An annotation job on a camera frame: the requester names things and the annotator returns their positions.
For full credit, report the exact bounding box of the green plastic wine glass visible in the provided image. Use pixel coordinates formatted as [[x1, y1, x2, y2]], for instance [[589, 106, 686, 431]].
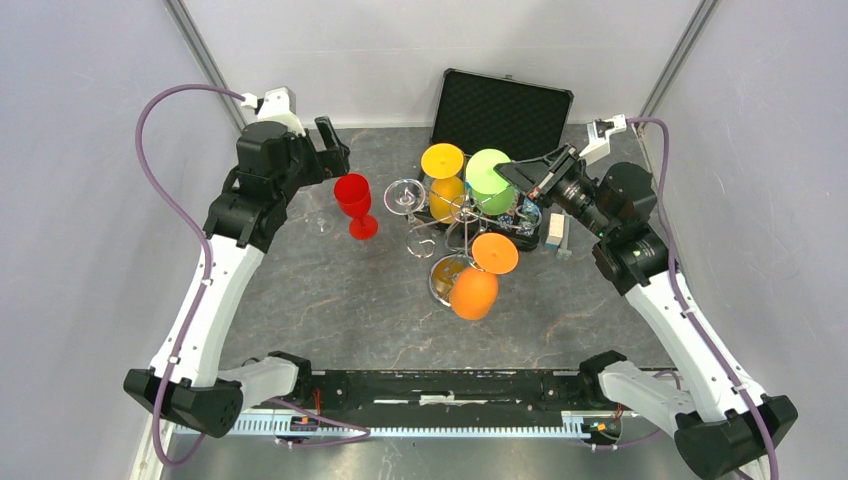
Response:
[[465, 149, 516, 216]]

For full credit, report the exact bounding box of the clear wine glass rear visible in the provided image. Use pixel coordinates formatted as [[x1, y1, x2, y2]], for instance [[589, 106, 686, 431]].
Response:
[[383, 179, 427, 216]]

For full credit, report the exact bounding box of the black poker chip case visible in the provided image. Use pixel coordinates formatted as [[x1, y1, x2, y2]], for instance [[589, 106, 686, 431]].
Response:
[[411, 68, 575, 253]]

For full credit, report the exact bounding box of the orange plastic wine glass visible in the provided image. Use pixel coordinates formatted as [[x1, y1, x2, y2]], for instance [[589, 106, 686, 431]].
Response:
[[449, 232, 519, 321]]

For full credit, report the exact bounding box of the white toy brick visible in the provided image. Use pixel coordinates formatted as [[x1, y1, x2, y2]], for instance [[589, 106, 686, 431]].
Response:
[[544, 212, 566, 248]]

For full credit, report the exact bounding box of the yellow plastic wine glass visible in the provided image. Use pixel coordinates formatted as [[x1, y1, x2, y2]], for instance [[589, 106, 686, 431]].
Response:
[[420, 143, 465, 224]]

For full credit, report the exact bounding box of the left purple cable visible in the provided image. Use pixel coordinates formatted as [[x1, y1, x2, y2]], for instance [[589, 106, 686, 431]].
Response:
[[135, 83, 248, 469]]

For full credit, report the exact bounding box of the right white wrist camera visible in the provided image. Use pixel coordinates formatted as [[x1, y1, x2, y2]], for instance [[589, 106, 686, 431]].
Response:
[[579, 114, 627, 165]]

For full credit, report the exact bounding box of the clear wine glass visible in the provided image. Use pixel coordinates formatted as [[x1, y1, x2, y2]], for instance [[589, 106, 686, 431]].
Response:
[[310, 215, 336, 235], [383, 179, 427, 216]]

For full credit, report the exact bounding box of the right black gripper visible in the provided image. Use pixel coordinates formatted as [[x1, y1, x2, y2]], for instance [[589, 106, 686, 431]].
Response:
[[496, 142, 616, 239]]

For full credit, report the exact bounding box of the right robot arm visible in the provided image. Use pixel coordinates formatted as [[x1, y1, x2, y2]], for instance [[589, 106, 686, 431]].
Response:
[[496, 146, 798, 479]]

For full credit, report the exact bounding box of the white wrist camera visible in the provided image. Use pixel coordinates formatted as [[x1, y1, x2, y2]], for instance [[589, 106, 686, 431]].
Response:
[[240, 86, 306, 137], [579, 114, 627, 165]]

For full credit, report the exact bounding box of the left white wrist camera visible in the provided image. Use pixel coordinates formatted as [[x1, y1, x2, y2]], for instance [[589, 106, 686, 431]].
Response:
[[240, 86, 306, 137]]

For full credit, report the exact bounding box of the clear wine glass front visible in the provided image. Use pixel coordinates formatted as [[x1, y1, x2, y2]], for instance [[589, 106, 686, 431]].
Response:
[[310, 215, 336, 235]]

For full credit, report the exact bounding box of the red plastic wine glass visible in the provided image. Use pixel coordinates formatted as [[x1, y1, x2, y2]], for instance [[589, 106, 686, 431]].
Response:
[[333, 173, 378, 240]]

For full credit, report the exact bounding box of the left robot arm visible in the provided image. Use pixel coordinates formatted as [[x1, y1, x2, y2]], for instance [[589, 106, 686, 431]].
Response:
[[123, 116, 350, 438]]

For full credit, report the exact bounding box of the grey toy brick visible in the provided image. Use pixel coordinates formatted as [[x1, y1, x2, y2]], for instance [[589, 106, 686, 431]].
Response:
[[556, 215, 573, 260]]

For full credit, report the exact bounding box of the chrome wine glass rack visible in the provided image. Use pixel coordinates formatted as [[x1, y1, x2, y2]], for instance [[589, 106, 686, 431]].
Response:
[[398, 179, 543, 308]]

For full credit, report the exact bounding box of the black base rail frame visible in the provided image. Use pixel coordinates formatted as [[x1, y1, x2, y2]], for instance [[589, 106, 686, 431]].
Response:
[[229, 369, 638, 450]]

